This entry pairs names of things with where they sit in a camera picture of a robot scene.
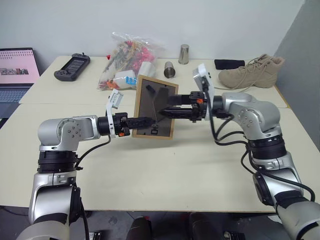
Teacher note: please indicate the black handheld game controller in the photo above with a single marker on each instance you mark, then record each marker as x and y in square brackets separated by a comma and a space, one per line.
[72, 66]

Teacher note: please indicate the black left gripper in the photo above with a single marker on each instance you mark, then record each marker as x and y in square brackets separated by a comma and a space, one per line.
[121, 123]

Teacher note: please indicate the laptop with pink screen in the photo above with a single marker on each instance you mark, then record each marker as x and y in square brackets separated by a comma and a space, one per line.
[15, 67]

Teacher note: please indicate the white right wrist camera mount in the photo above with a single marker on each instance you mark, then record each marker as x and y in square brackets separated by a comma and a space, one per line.
[203, 73]

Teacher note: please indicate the dark rounded shape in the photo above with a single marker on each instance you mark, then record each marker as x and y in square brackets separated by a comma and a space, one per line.
[140, 228]

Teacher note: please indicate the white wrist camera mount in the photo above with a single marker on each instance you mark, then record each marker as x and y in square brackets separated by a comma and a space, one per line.
[115, 98]
[203, 73]

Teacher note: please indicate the black cloth pad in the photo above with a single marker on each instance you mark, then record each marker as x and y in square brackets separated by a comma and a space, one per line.
[228, 64]

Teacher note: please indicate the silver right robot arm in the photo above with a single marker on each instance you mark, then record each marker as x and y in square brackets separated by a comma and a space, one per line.
[250, 112]

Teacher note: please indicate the white and blue packet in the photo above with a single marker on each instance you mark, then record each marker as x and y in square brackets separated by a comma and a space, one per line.
[125, 80]

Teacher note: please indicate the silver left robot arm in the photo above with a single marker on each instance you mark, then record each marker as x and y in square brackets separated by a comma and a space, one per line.
[65, 130]

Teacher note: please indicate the tall steel cup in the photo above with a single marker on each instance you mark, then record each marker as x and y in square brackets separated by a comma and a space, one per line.
[183, 53]

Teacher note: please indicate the white box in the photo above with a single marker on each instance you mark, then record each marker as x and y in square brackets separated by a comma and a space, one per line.
[148, 68]

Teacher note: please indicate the clear plastic bag of toys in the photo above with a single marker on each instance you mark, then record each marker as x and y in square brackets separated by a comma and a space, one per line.
[130, 53]

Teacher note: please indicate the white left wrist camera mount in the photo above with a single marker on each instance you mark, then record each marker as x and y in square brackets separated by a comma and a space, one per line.
[115, 98]

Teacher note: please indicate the short steel cup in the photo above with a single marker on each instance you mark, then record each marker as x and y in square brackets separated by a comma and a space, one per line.
[170, 70]

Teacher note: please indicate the wooden picture frame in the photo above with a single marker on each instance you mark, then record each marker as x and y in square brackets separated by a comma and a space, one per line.
[145, 100]

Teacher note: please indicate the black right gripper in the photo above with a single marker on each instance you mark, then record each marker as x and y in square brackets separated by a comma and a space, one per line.
[198, 107]

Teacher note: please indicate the tan lace-up boot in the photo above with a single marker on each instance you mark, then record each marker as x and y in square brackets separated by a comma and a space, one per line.
[260, 71]

